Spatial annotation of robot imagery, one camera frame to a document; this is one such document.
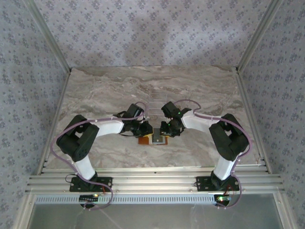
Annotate clear plastic card sleeves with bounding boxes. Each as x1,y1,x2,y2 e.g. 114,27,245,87
146,92,168,145

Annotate grey metal sheet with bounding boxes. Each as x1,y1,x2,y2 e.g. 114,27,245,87
30,204,284,229

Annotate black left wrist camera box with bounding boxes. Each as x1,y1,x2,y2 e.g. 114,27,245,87
113,103,145,120

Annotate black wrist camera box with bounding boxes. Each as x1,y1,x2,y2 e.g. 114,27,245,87
113,103,145,120
161,101,193,120

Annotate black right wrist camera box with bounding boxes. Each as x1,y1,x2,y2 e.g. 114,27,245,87
161,101,193,120

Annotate aluminium mounting rail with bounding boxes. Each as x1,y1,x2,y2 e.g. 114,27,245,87
25,167,285,194

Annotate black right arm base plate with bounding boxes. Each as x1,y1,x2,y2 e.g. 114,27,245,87
195,176,240,191

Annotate slotted grey cable duct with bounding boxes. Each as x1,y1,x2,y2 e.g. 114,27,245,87
35,193,216,205

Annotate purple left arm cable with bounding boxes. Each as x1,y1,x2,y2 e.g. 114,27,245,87
51,101,146,211

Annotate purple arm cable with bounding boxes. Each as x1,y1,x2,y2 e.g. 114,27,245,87
51,101,146,211
173,99,253,210

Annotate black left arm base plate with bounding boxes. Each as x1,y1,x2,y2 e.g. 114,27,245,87
69,176,113,193

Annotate aluminium side rail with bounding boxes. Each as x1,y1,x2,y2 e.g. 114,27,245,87
234,69,272,174
35,71,72,175

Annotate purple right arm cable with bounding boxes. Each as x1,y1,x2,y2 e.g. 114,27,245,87
173,99,253,210

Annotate aluminium frame post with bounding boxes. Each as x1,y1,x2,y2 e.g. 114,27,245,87
235,0,284,72

